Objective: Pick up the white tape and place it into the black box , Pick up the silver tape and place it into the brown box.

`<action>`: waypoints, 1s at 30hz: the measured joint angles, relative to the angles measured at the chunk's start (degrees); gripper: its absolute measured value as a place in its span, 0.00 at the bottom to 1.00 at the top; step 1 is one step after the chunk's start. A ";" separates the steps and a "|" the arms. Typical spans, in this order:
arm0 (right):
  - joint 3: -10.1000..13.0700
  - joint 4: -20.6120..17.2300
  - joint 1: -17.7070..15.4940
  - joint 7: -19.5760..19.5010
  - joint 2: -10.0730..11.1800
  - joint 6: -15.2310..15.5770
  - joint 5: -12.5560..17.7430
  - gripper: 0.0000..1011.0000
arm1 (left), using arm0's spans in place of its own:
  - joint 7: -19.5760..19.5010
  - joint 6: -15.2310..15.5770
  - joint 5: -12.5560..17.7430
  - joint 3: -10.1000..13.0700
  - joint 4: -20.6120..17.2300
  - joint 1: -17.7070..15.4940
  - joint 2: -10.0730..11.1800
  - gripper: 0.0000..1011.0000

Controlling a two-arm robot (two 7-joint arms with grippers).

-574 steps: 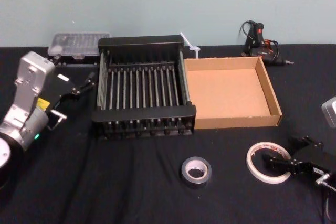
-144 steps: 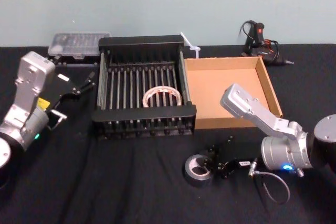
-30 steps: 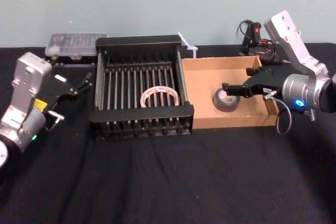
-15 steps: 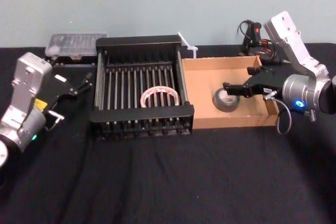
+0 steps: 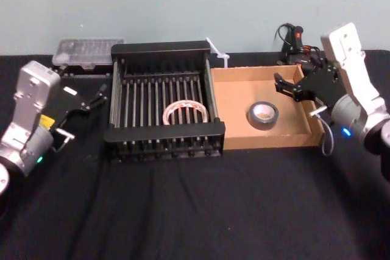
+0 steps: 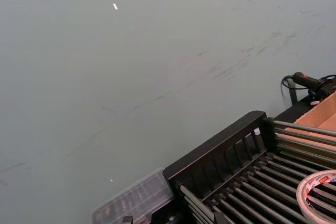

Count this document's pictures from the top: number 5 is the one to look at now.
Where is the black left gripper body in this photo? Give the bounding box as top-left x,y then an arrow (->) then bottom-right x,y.
40,85 -> 90,132

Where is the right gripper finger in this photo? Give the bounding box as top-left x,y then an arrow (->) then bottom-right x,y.
273,72 -> 303,103
313,55 -> 330,72

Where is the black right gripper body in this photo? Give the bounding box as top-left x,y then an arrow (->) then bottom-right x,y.
297,62 -> 349,108

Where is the silver tape roll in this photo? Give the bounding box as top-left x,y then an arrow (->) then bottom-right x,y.
246,100 -> 280,132

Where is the white tape roll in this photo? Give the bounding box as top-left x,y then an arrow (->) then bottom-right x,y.
161,99 -> 209,125

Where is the clear plastic case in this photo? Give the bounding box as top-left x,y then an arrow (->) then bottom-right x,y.
51,37 -> 127,77

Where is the shallow brown cardboard tray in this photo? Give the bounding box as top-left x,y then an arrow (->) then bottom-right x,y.
210,64 -> 326,151

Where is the black rack with steel bars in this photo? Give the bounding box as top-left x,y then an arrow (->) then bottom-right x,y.
102,40 -> 226,164

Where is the black table cloth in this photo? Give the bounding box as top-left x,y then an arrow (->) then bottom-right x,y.
0,49 -> 390,260

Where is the black corded tool red switch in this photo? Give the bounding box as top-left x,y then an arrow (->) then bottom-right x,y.
274,22 -> 324,74

